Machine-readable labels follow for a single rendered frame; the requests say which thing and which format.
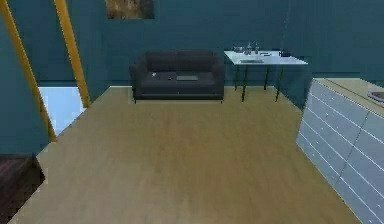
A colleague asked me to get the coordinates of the grey chest of drawers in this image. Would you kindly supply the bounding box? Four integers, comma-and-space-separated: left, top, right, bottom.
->
295, 77, 384, 224

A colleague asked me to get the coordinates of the dark grey sofa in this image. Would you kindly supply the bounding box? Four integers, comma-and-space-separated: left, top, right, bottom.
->
129, 49, 226, 104

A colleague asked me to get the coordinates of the white table with dark legs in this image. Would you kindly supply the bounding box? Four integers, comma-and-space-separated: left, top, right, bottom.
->
223, 49, 309, 103

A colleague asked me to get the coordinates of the dark brown wooden furniture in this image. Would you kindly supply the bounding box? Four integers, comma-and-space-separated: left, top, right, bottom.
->
0, 154, 46, 224

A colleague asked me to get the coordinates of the brown framed wall picture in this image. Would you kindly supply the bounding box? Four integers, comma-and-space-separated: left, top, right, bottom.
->
105, 0, 156, 20

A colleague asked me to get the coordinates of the yellow door frame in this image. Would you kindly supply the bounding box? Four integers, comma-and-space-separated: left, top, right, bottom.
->
0, 0, 92, 143

